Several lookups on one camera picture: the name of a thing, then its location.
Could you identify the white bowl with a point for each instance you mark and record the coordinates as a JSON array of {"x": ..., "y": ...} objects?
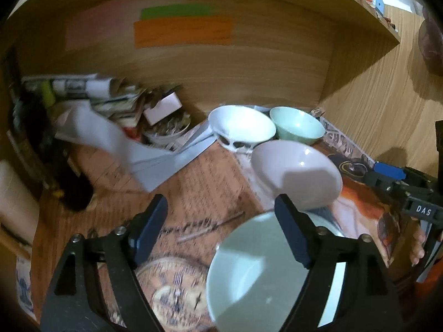
[{"x": 242, "y": 124}]

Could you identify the newspaper print table mat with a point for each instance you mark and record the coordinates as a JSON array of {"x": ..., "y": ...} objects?
[{"x": 193, "y": 186}]

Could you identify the dark glass bottle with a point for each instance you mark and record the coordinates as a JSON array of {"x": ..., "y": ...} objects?
[{"x": 55, "y": 159}]

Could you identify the stack of papers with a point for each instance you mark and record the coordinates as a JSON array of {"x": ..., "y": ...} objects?
[{"x": 121, "y": 105}]

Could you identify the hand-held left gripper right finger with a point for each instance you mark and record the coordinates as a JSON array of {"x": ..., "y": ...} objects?
[{"x": 292, "y": 233}]

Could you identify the green bowl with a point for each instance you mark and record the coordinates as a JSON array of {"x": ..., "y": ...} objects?
[{"x": 297, "y": 128}]

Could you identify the pink bowl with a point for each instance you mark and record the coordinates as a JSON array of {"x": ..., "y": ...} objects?
[{"x": 294, "y": 173}]

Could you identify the green sticky note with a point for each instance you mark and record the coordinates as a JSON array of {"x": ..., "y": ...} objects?
[{"x": 176, "y": 11}]

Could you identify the pink sticky note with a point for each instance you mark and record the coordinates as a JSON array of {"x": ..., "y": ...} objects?
[{"x": 93, "y": 24}]

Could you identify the small bowl of trinkets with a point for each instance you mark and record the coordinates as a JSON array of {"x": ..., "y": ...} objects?
[{"x": 169, "y": 132}]

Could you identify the person's right hand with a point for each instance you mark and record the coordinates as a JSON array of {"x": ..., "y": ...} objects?
[{"x": 418, "y": 247}]

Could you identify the orange sticky note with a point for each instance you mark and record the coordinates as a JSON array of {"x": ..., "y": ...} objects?
[{"x": 183, "y": 31}]

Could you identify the green plate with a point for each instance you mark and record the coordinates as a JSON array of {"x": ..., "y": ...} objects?
[{"x": 249, "y": 276}]

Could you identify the small white box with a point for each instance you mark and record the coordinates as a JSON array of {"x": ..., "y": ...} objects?
[{"x": 162, "y": 109}]

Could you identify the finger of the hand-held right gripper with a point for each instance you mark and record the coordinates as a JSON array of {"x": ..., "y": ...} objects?
[
  {"x": 420, "y": 179},
  {"x": 387, "y": 171}
]

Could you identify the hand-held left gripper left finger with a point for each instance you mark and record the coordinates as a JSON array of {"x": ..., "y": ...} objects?
[{"x": 152, "y": 230}]

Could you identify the white paper sheets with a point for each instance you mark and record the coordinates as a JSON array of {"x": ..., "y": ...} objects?
[{"x": 138, "y": 159}]

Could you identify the white plate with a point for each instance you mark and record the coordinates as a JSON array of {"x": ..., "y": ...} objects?
[{"x": 338, "y": 283}]

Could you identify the wooden shelf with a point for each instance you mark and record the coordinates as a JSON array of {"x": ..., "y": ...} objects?
[{"x": 363, "y": 19}]

